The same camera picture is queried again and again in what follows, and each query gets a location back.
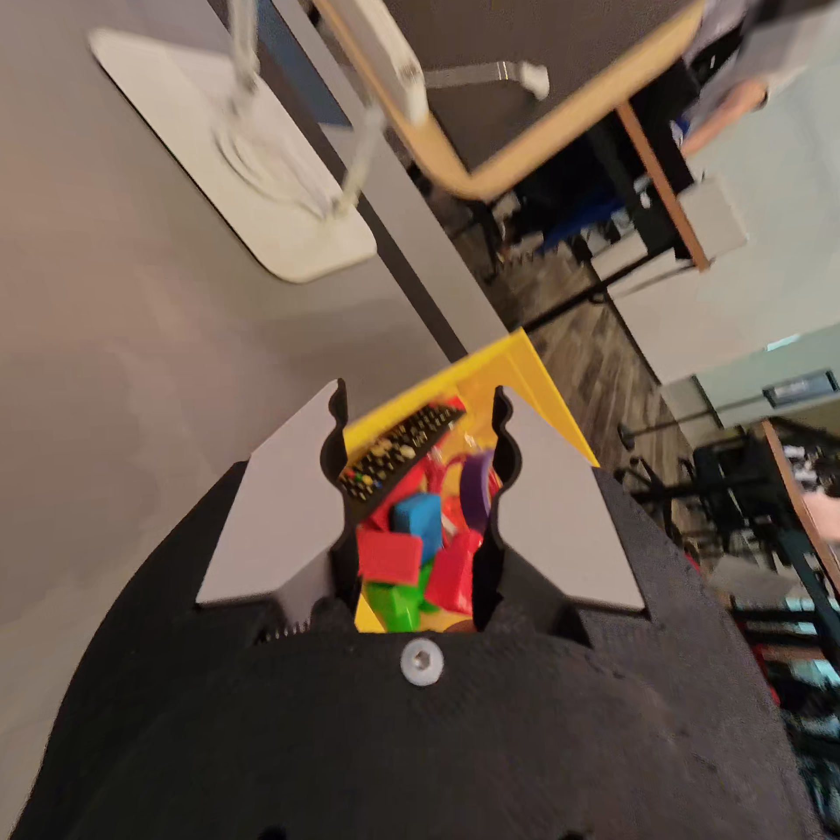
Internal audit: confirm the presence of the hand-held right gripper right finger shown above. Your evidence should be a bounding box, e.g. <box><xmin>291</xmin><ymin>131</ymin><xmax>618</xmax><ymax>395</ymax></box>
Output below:
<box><xmin>474</xmin><ymin>386</ymin><xmax>648</xmax><ymax>620</ymax></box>

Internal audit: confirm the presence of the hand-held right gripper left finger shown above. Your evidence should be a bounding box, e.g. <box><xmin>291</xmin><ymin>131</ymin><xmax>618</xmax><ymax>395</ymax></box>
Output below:
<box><xmin>196</xmin><ymin>380</ymin><xmax>358</xmax><ymax>609</ymax></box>

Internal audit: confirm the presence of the red toy block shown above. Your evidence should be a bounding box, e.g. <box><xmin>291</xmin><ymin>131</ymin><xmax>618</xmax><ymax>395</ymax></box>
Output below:
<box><xmin>356</xmin><ymin>528</ymin><xmax>425</xmax><ymax>589</ymax></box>

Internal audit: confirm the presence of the yellow plastic bin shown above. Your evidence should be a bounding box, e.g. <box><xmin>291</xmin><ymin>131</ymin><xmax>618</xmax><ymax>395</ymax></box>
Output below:
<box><xmin>338</xmin><ymin>329</ymin><xmax>601</xmax><ymax>635</ymax></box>

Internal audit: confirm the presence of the purple tape roll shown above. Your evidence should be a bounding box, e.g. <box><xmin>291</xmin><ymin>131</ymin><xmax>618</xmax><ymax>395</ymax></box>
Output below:
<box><xmin>456</xmin><ymin>448</ymin><xmax>498</xmax><ymax>535</ymax></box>

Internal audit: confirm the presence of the small red toy brick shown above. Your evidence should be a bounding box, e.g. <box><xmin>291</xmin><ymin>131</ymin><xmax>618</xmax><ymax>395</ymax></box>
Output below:
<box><xmin>423</xmin><ymin>528</ymin><xmax>485</xmax><ymax>616</ymax></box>

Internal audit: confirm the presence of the black remote control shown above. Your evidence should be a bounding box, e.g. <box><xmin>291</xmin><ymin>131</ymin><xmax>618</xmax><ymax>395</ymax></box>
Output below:
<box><xmin>338</xmin><ymin>402</ymin><xmax>468</xmax><ymax>508</ymax></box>

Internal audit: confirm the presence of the blue toy block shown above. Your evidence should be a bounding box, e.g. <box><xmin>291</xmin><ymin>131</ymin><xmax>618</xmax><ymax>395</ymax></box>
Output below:
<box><xmin>390</xmin><ymin>491</ymin><xmax>446</xmax><ymax>561</ymax></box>

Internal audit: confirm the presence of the green toy block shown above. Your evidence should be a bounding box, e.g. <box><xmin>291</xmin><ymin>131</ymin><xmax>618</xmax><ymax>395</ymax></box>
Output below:
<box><xmin>363</xmin><ymin>578</ymin><xmax>430</xmax><ymax>634</ymax></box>

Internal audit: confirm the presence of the long wooden table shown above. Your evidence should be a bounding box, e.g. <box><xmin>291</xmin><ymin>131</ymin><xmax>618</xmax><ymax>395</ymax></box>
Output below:
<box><xmin>754</xmin><ymin>418</ymin><xmax>840</xmax><ymax>598</ymax></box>

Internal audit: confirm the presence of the red plastic ring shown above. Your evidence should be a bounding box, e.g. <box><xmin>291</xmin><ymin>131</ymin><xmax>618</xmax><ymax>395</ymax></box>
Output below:
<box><xmin>398</xmin><ymin>447</ymin><xmax>468</xmax><ymax>500</ymax></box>

